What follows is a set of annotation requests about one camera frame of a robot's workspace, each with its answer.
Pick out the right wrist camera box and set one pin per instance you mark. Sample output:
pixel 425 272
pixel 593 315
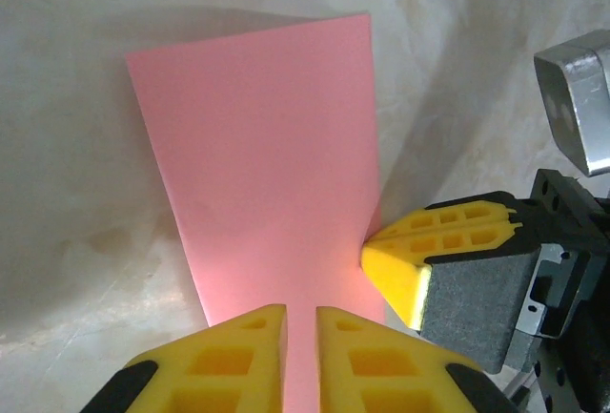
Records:
pixel 576 98

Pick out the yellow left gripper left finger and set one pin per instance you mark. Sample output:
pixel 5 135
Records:
pixel 224 365

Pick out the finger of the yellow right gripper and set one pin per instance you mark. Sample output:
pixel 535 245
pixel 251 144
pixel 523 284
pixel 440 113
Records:
pixel 476 205
pixel 395 279

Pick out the pink square paper sheet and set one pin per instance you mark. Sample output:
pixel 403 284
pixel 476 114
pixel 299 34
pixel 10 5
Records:
pixel 262 146

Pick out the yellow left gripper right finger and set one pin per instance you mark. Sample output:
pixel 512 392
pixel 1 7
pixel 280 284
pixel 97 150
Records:
pixel 381 375

